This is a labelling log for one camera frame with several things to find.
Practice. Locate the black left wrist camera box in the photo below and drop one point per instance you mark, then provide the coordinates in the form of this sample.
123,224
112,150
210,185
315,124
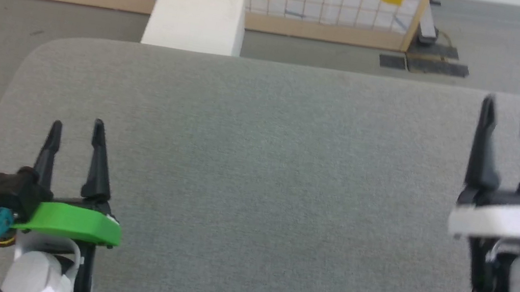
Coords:
11,191

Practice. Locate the wide black floor mat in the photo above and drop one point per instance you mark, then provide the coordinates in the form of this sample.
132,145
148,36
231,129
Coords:
431,67

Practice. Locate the grey metal fence foot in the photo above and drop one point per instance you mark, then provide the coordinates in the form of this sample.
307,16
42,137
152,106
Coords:
429,22

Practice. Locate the white rectangular pillar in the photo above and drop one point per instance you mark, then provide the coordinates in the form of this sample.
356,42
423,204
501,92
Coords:
196,18

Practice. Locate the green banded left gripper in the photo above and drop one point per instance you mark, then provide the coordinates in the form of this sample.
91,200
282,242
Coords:
73,223

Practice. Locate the small black floor mat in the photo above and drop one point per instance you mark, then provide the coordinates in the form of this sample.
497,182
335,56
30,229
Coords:
434,50

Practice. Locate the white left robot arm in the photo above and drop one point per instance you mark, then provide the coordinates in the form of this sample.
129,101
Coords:
40,273

